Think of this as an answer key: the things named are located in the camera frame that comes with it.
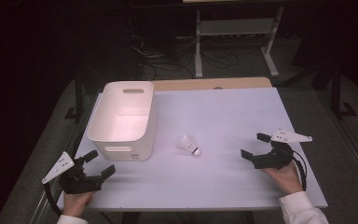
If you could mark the person's left hand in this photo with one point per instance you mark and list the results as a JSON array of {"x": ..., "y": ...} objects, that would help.
[{"x": 76, "y": 202}]

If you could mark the white shuttlecock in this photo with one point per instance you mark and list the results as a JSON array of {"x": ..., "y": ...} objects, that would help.
[{"x": 189, "y": 144}]

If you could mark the black metal stand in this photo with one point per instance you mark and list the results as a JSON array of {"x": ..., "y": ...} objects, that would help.
[
  {"x": 79, "y": 99},
  {"x": 336, "y": 93}
]

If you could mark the white metal desk frame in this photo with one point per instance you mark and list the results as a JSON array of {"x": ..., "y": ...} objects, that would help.
[{"x": 236, "y": 27}]

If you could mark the person's right hand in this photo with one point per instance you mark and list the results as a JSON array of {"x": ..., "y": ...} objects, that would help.
[{"x": 284, "y": 179}]

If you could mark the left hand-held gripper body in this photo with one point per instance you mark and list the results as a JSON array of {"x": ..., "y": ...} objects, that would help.
[{"x": 74, "y": 183}]

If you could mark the white plastic basket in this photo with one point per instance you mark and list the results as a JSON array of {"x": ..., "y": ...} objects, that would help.
[{"x": 122, "y": 124}]

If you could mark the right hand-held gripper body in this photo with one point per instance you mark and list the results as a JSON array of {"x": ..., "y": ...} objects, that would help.
[{"x": 273, "y": 158}]

